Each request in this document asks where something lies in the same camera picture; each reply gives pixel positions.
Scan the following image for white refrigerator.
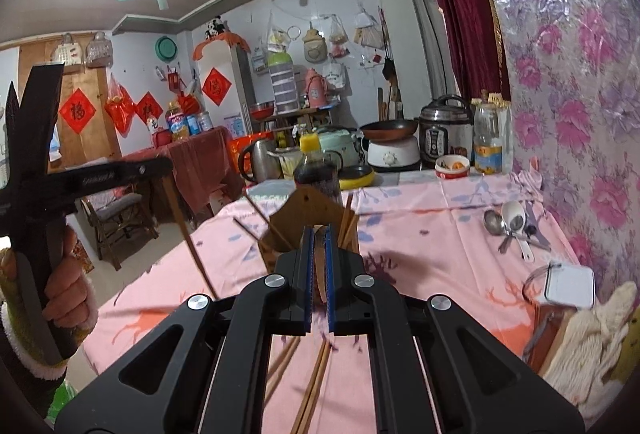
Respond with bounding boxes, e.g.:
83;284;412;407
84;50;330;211
192;42;256;137

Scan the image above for brown leather pouch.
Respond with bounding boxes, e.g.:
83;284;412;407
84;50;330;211
522;304;576;375

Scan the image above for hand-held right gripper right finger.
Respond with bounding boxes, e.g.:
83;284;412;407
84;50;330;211
324;223;586;434

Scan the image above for steel kettle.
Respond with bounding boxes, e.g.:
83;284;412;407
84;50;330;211
237;138;282;185

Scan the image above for pink deer print tablecloth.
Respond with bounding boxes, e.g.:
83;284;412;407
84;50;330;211
82;169;596;434

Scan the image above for silver black pressure cooker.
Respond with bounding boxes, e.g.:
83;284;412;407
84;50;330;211
419;94;475;170

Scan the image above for cream knitted cloth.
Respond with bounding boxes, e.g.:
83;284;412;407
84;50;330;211
542;281;638;420

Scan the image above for floral plastic wall sheet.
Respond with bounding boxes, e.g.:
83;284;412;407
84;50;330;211
460;0;640;295

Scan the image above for white handbag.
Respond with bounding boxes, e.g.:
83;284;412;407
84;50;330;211
50;33;81;65

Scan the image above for wooden chopstick holder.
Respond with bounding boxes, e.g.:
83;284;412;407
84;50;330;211
257;187;362;260

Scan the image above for white yellow plastic bag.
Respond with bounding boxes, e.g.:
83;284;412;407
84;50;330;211
267;12;291;52

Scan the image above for white electric hotplate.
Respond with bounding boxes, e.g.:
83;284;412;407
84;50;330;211
366;137;422;172

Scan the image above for red plastic decoration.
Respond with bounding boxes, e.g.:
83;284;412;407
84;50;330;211
104;74;137;137

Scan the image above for red orange gift box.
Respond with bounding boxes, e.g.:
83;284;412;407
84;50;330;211
227;131;266;165

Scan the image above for pink thermos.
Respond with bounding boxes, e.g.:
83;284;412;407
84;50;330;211
302;68;328;109

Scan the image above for white hanging bag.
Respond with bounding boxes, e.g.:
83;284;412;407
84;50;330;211
322;62;347;90

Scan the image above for orange cloth cover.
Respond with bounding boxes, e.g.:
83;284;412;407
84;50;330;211
192;32;251;61

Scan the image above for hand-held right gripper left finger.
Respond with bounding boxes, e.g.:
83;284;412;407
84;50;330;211
54;223;317;434

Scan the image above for red diamond paper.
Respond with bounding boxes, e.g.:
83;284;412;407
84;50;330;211
135;92;163;130
59;88;97;134
201;67;233;107

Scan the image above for beige hanging pouch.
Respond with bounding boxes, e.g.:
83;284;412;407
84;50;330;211
301;28;328;64

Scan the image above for grey clear handbag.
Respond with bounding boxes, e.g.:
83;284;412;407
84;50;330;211
84;32;112;68

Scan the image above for white ceramic spoon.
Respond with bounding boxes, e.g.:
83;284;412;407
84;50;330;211
501;200;536;262

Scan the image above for red and white bowl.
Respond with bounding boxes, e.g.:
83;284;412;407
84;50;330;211
434;155;471;180

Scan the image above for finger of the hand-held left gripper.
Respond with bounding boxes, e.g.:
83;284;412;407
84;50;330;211
120;155;174;185

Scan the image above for person's left hand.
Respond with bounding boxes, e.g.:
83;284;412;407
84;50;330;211
42;223;97;332

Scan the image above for side table with red cloth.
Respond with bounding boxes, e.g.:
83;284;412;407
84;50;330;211
122;127;236;225

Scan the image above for yellow cooking oil bottle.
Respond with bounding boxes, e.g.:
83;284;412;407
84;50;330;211
166;102;191;142

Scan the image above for single wooden chopstick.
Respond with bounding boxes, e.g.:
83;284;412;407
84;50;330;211
161;174;217;301

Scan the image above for copper frying pan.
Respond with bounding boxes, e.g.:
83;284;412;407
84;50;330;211
360;118;420;141

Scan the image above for pale green rice cooker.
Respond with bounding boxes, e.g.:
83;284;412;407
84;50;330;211
317;127;363;167

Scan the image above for cream plastic container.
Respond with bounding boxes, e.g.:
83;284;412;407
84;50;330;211
267;147;302;180

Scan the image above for small dark metal spoon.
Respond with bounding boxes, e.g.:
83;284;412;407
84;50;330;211
522;214;552;251

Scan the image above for dark sauce bottle yellow cap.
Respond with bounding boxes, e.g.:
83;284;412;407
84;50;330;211
292;131;343;205

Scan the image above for yellow black bowl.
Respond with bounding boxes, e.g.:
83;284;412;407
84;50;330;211
340;164;375;189

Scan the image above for wooden chair with cushion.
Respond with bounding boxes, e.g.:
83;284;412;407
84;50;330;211
80;191;153;270

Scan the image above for clear plastic bag red contents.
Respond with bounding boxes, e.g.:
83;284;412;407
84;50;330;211
327;14;349;59

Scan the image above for black hanging spatula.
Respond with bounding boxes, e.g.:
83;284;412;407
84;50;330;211
381;7;396;80

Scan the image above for person's left forearm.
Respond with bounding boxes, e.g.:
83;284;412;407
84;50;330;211
0;254;68;415

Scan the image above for stacked food carrier green lid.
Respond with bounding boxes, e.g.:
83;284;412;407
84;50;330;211
267;50;297;115

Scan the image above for clear oil bottle yellow label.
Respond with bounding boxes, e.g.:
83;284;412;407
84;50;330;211
472;99;503;175

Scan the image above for dark red curtain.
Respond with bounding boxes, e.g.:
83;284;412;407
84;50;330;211
405;0;512;108

